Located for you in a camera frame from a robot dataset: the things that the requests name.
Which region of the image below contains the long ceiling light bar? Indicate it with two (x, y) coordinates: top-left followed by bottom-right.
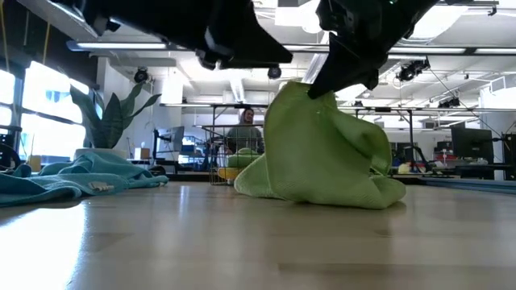
(66, 39), (516, 56)

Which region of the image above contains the copper wire basket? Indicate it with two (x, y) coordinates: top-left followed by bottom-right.
(200, 123), (267, 186)

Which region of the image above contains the green microfiber towel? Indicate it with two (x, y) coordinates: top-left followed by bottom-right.
(233, 80), (407, 210)

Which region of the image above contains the black equipment box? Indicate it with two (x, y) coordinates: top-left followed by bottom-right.
(502, 132), (516, 180)

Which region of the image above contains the monitor on black arm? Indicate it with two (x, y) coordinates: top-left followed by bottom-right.
(156, 126), (185, 153)

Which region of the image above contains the potted snake plant white pot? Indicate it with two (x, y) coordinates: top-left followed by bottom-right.
(69, 82), (162, 162)

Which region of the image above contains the bright window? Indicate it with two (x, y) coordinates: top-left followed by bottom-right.
(0, 60), (92, 162)

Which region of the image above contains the person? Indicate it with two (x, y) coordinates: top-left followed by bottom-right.
(225, 107), (265, 155)

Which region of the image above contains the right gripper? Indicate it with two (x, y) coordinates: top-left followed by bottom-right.
(307, 0), (439, 100)

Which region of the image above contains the yellow microfiber towel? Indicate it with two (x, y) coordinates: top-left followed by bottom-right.
(216, 167), (243, 181)

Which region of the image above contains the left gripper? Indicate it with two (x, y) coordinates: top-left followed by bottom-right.
(100, 0), (294, 70)

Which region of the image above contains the black ceiling camera cluster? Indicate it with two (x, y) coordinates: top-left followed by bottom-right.
(396, 58), (431, 83)

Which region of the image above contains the dark computer monitor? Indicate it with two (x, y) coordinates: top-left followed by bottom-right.
(450, 126), (495, 164)

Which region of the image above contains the dark office desk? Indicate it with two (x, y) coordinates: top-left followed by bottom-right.
(401, 159), (516, 180)

